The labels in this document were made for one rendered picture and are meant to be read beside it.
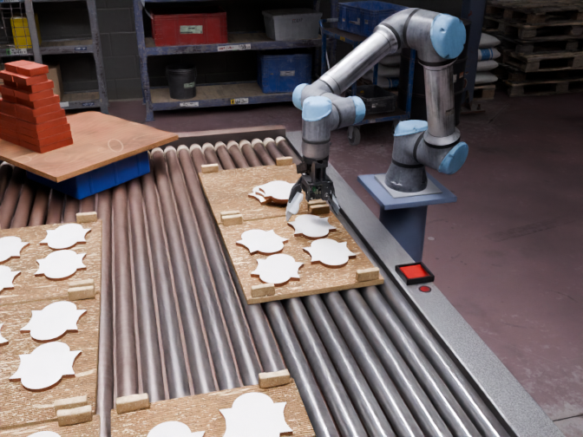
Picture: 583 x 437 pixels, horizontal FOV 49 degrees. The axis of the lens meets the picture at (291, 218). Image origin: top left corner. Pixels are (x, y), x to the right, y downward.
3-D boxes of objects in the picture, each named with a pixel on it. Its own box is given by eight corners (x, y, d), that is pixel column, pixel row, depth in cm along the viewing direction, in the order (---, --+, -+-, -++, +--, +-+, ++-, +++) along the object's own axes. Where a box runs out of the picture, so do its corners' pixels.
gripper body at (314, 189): (306, 205, 171) (307, 163, 165) (298, 192, 178) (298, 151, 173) (333, 201, 173) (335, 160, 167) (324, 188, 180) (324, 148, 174)
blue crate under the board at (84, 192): (98, 153, 242) (94, 128, 238) (153, 172, 226) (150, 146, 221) (24, 179, 220) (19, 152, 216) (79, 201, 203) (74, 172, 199)
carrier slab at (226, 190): (294, 166, 231) (294, 162, 230) (330, 213, 195) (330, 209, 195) (198, 176, 223) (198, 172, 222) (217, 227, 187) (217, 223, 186)
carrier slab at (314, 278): (330, 215, 195) (331, 210, 194) (383, 283, 159) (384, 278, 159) (218, 229, 186) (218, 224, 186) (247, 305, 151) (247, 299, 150)
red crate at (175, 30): (220, 35, 618) (219, 5, 606) (228, 44, 579) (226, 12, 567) (152, 38, 603) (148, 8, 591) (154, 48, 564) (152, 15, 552)
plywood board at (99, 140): (91, 114, 254) (91, 109, 254) (179, 139, 227) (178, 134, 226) (-29, 148, 219) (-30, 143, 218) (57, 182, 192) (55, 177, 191)
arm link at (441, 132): (436, 152, 222) (428, 1, 188) (472, 166, 212) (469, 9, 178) (414, 169, 217) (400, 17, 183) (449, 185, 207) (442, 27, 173)
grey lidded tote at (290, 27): (308, 32, 634) (309, 7, 624) (323, 38, 603) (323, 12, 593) (261, 35, 618) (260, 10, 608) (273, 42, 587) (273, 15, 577)
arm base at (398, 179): (420, 173, 235) (423, 148, 230) (432, 192, 222) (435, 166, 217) (380, 174, 233) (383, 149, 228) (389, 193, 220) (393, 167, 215)
